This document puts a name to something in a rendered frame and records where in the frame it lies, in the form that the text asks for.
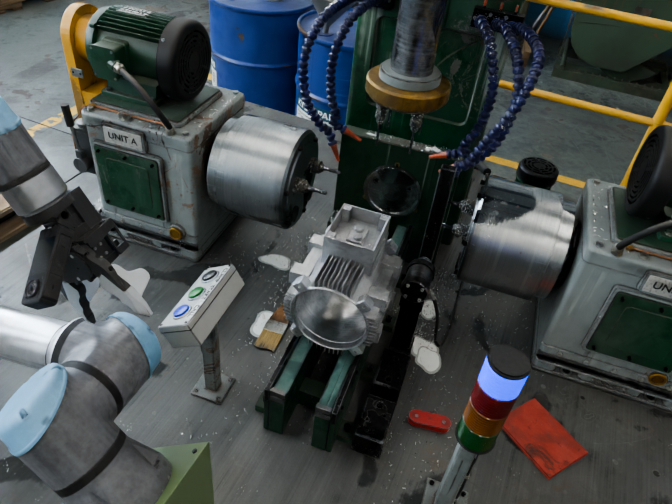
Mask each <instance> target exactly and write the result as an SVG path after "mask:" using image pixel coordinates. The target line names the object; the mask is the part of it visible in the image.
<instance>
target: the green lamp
mask: <svg viewBox="0 0 672 504"><path fill-rule="evenodd" d="M499 433H500V432H499ZM499 433H498V434H497V435H495V436H491V437H485V436H480V435H478V434H476V433H474V432H473V431H472V430H470V429H469V428H468V426H467V425H466V423H465V421H464V418H463V415H462V417H461V419H460V422H459V424H458V427H457V434H458V438H459V440H460V441H461V443H462V444H463V445H464V446H465V447H467V448H468V449H470V450H472V451H476V452H485V451H487V450H489V449H490V448H491V447H492V446H493V445H494V443H495V441H496V439H497V437H498V435H499Z"/></svg>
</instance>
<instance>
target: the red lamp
mask: <svg viewBox="0 0 672 504"><path fill-rule="evenodd" d="M518 396H519V395H518ZM518 396H517V397H516V398H515V399H513V400H509V401H502V400H497V399H495V398H493V397H491V396H489V395H488V394H486V393H485V392H484V391H483V389H482V388H481V386H480V384H479V380H478V378H477V381H476V383H475V386H474V388H473V390H472V393H471V403H472V405H473V407H474V408H475V409H476V411H477V412H479V413H480V414H481V415H483V416H485V417H487V418H490V419H503V418H505V417H506V416H508V415H509V413H510V411H511V409H512V407H513V405H514V403H515V401H516V400H517V398H518Z"/></svg>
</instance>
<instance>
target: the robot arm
mask: <svg viewBox="0 0 672 504"><path fill-rule="evenodd" d="M67 188H68V186H67V185H66V183H65V182H64V181H63V179H62V178H61V176H60V175H59V174H58V172H57V171H56V169H55V168H54V167H53V165H52V164H51V163H50V162H49V160H48V159H47V158H46V156H45V155H44V153H43V152H42V151H41V149H40V148H39V146H38V145H37V144H36V142H35V141H34V139H33V138H32V137H31V135H30V134H29V132H28V131H27V130H26V128H25V127H24V125H23V124H22V123H21V119H20V117H19V116H18V115H16V114H15V113H14V112H13V111H12V109H11V108H10V107H9V105H8V104H7V103H6V102H5V100H4V99H3V98H2V97H1V96H0V194H1V195H2V196H3V197H4V199H5V200H6V201H7V203H8V204H9V205H10V206H11V208H12V209H13V210H14V211H15V213H16V214H17V215H18V216H22V220H23V221H24V222H25V224H26V225H27V226H28V227H30V226H34V225H37V224H39V223H42V224H43V226H44V227H45V229H43V230H41V231H40V235H39V239H38V242H37V246H36V250H35V253H34V257H33V261H32V264H31V268H30V272H29V275H28V279H27V283H26V286H25V290H24V294H23V297H22V301H21V304H22V305H24V306H27V307H30V308H33V309H36V310H40V309H44V308H48V307H53V306H55V305H56V304H57V302H58V298H59V294H60V291H61V292H62V294H63V295H64V297H65V298H66V300H69V302H70V304H71V305H72V307H73V308H74V309H75V310H76V311H77V312H78V313H79V314H80V315H81V316H82V317H80V318H77V319H74V320H72V321H71V322H65V321H61V320H57V319H54V318H50V317H46V316H42V315H38V314H35V313H31V312H27V311H23V310H19V309H16V308H12V307H8V306H4V305H1V304H0V359H4V360H7V361H11V362H14V363H18V364H21V365H25V366H28V367H32V368H35V369H39V371H38V372H36V373H35V374H34V375H33V376H31V377H30V379H29V380H28V381H27V382H26V383H24V384H23V385H22V386H21V387H20V388H19V389H18V390H17V391H16V392H15V393H14V394H13V396H12V397H11V398H10V399H9V400H8V402H7V403H6V404H5V406H4V407H3V408H2V410H1V412H0V440H1V441H2V442H3V443H4V444H5V445H6V446H7V447H8V448H9V451H10V453H11V454H12V455H14V456H17V457H18V458H19V459H20V460H21V461H22V462H23V463H24V464H26V465H27V466H28V467H29V468H30V469H31V470H32V471H33V472H34V473H35V474H36V475H37V476H38V477H39V478H40V479H41V480H42V481H43V482H45V483H46V484H47V485H48V486H49V487H50V488H51V489H52V490H53V491H54V492H55V493H56V494H57V495H58V496H59V497H60V498H61V499H62V500H63V501H64V503H65V504H155V503H156V502H157V500H158V499H159V497H160V496H161V494H162V493H163V491H164V489H165V488H166V486H167V484H168V481H169V479H170V476H171V472H172V465H171V463H170V462H169V461H168V460H167V459H166V457H165V456H164V455H163V454H162V453H160V452H159V451H156V450H154V449H152V448H150V447H148V446H146V445H144V444H142V443H140V442H138V441H136V440H134V439H132V438H130V437H128V436H127V435H126V434H125V433H124V432H123V431H122V430H121V429H120V428H119V426H118V425H117V424H116V423H115V422H114V420H115V418H116V417H117V416H118V415H119V413H120V412H121V411H122V410H123V408H124V407H125V406H126V405H127V404H128V402H129V401H130V400H131V399H132V397H133V396H134V395H135V394H136V393H137V391H138V390H139V389H140V388H141V386H142V385H143V384H144V383H145V381H147V380H149V378H150V377H151V376H152V372H153V371H154V370H155V368H156V367H157V366H158V364H159V362H160V359H161V347H160V344H159V341H158V339H157V337H156V335H155V334H154V332H153V331H152V330H151V329H150V328H149V326H148V325H147V324H146V323H145V322H144V321H142V320H141V319H140V318H138V317H136V316H135V315H133V314H130V313H127V312H116V313H114V314H113V315H109V316H108V317H107V318H106V320H105V321H98V320H95V316H94V313H93V312H92V310H91V308H90V301H91V299H92V297H93V296H94V294H95V292H96V291H97V289H98V287H99V284H100V285H101V287H102V288H103V289H104V290H105V291H107V292H108V293H111V294H113V295H115V296H116V297H118V298H119V299H120V300H121V301H122V303H123V304H125V305H127V306H129V307H130V308H131V309H132V310H133V311H134V312H135V313H136V314H139V315H144V316H148V317H151V316H152V314H153V312H152V310H151V309H150V307H149V305H148V304H147V303H146V301H145V300H144V299H143V298H142V294H143V292H144V290H145V288H146V286H147V283H148V281H149V279H150V275H149V273H148V272H147V271H146V270H144V269H142V268H139V269H136V270H133V271H126V270H125V269H123V268H122V267H120V266H119V265H116V264H112V265H111V263H112V262H113V261H114V260H115V259H116V258H117V257H118V256H119V255H120V254H122V253H123V252H124V251H125V250H126V249H127V248H128V247H129V246H130V245H129V244H128V242H127V241H126V239H125V238H124V236H123V235H122V233H121V232H120V231H119V229H118V228H117V226H116V225H115V223H114V222H113V221H112V219H111V218H107V219H102V218H101V216H100V215H99V213H98V212H97V210H96V209H95V208H94V206H93V205H92V203H91V202H90V201H89V199H88V198H87V196H86V195H85V193H84V192H83V191H82V189H81V188H80V186H77V187H75V188H74V189H72V190H67ZM112 228H114V229H115V230H116V232H117V233H118V235H119V236H120V238H121V239H122V240H123V242H122V243H121V244H120V243H119V242H118V240H117V239H114V240H113V239H112V238H111V237H110V235H109V234H108V232H109V231H110V230H111V229H112ZM119 244H120V245H119ZM118 245H119V246H118ZM117 246H118V247H117ZM118 254H119V255H118ZM98 277H99V278H98Z"/></svg>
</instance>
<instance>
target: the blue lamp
mask: <svg viewBox="0 0 672 504"><path fill-rule="evenodd" d="M528 376H529V375H528ZM528 376H527V377H526V378H524V379H521V380H508V379H505V378H503V377H501V376H499V375H498V374H496V373H495V372H494V371H493V370H492V369H491V367H490V366H489V364H488V361H487V357H486V359H485V361H484V364H483V366H482V369H481V371H480V373H479V377H478V380H479V384H480V386H481V388H482V389H483V391H484V392H485V393H486V394H488V395H489V396H491V397H493V398H495V399H497V400H502V401H509V400H513V399H515V398H516V397H517V396H518V395H519V394H520V392H521V390H522V388H523V385H524V383H525V382H526V380H527V378H528Z"/></svg>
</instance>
